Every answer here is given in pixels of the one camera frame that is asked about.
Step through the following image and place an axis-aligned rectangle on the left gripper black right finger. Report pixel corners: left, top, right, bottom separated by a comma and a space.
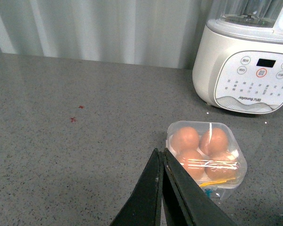
163, 148, 236, 226

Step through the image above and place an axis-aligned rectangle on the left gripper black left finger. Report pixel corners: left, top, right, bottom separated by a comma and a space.
111, 148, 164, 226

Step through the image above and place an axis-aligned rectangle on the large brown egg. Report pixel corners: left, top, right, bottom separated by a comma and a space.
205, 151, 239, 181

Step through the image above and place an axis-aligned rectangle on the clear plastic egg box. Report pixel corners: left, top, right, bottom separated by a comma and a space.
166, 121, 247, 200

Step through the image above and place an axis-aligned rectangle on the brown egg front left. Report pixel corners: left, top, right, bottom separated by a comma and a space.
176, 150, 205, 180

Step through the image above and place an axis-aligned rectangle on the brown egg back left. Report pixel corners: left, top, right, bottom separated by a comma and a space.
171, 127, 200, 152

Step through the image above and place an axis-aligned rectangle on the brown egg back right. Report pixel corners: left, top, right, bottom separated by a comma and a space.
199, 128, 229, 156

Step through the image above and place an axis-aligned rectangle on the white Joyoung blender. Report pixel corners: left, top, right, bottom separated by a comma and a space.
192, 0, 283, 114

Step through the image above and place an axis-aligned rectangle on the yellow string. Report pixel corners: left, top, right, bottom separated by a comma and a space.
199, 177, 237, 188

